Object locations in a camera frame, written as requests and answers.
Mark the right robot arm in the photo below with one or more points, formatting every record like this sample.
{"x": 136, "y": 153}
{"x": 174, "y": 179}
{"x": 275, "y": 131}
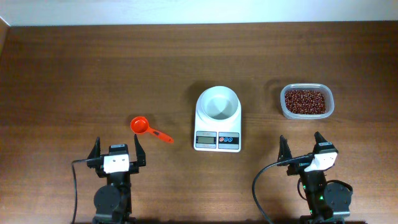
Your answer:
{"x": 328, "y": 200}

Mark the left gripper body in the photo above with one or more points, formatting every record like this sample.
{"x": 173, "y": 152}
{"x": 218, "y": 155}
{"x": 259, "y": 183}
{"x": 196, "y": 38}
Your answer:
{"x": 133, "y": 170}

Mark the orange plastic measuring scoop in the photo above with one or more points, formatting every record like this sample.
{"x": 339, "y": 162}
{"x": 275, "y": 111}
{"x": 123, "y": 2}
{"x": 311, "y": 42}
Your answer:
{"x": 140, "y": 125}

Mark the white round bowl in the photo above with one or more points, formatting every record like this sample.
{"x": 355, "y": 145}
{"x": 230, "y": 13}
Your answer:
{"x": 219, "y": 103}

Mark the white digital kitchen scale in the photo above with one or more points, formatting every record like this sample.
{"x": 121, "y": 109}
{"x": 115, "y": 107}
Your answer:
{"x": 217, "y": 136}

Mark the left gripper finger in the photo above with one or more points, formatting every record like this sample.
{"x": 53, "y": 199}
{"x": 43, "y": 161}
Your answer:
{"x": 94, "y": 157}
{"x": 140, "y": 153}

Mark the red beans in container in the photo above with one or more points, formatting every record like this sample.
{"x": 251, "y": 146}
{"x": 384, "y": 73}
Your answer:
{"x": 305, "y": 102}

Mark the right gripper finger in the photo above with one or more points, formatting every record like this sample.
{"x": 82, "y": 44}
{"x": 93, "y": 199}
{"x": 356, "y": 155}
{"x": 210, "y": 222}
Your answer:
{"x": 284, "y": 152}
{"x": 319, "y": 139}

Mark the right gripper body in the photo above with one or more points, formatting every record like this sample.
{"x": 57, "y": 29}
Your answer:
{"x": 296, "y": 167}

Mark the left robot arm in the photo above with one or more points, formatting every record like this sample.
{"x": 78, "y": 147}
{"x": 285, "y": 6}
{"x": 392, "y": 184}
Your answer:
{"x": 113, "y": 200}

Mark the clear plastic bean container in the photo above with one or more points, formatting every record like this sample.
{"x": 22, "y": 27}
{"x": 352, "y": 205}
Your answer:
{"x": 329, "y": 100}

